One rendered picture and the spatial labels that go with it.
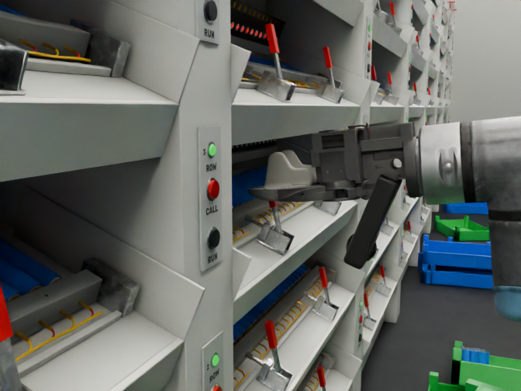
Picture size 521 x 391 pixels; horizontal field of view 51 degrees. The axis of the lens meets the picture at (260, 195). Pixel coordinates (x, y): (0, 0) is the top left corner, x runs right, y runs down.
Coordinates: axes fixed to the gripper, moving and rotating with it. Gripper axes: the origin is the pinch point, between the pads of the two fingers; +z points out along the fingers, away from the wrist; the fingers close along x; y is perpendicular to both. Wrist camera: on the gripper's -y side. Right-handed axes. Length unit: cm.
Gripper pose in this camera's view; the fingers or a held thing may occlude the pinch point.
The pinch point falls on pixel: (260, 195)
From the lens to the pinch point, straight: 69.7
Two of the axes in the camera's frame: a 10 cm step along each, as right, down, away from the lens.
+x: -3.7, 1.5, -9.2
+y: -1.2, -9.9, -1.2
